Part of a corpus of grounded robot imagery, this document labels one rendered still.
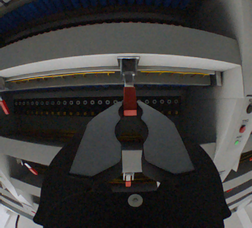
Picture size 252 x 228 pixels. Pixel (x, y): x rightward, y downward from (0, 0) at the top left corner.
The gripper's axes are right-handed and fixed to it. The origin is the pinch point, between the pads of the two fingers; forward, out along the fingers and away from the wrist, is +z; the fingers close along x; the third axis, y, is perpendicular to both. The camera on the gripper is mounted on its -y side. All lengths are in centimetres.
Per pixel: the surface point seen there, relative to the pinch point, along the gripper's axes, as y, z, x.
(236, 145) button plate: 11.8, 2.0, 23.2
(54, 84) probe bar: 1.4, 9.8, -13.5
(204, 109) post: 8.5, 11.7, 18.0
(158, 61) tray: -2.7, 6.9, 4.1
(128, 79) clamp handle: -1.1, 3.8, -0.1
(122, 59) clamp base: -3.2, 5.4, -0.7
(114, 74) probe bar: 0.3, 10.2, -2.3
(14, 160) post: 29, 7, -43
